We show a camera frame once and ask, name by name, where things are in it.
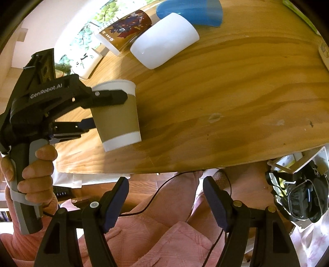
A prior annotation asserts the brown sleeve paper cup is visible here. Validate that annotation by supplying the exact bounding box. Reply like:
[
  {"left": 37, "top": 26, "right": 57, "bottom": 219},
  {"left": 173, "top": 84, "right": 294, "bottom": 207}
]
[{"left": 91, "top": 79, "right": 142, "bottom": 152}]

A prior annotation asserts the brown printed plastic cup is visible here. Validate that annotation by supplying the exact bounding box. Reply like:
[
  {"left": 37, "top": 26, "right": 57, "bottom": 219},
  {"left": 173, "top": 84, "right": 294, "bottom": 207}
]
[{"left": 97, "top": 9, "right": 152, "bottom": 56}]

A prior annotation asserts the white plastic cup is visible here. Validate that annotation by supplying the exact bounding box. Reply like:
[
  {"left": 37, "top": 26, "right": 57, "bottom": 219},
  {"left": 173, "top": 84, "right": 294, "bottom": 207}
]
[{"left": 131, "top": 13, "right": 200, "bottom": 70}]

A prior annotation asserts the blue plastic cup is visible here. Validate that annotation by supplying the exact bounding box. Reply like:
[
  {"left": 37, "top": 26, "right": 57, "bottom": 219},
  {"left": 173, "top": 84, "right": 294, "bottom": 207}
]
[{"left": 156, "top": 0, "right": 223, "bottom": 27}]

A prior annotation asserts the person's left hand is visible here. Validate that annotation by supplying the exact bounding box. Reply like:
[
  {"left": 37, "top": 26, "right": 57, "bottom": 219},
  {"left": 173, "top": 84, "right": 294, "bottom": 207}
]
[{"left": 0, "top": 144, "right": 58, "bottom": 206}]

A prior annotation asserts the green grape picture board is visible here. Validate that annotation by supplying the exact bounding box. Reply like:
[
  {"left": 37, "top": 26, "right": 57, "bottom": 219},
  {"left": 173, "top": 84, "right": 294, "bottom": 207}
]
[{"left": 54, "top": 1, "right": 153, "bottom": 79}]

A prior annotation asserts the black handbag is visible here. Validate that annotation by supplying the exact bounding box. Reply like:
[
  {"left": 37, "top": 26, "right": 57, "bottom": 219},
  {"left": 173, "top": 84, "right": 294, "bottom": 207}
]
[{"left": 265, "top": 160, "right": 328, "bottom": 222}]

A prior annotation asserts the pink quilted clothing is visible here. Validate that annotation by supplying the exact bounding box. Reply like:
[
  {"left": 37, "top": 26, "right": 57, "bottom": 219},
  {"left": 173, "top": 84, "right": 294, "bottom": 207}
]
[{"left": 1, "top": 171, "right": 225, "bottom": 266}]

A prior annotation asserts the black cable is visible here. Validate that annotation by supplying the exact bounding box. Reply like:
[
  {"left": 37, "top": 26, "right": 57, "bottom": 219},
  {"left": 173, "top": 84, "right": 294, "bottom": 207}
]
[{"left": 42, "top": 168, "right": 233, "bottom": 267}]

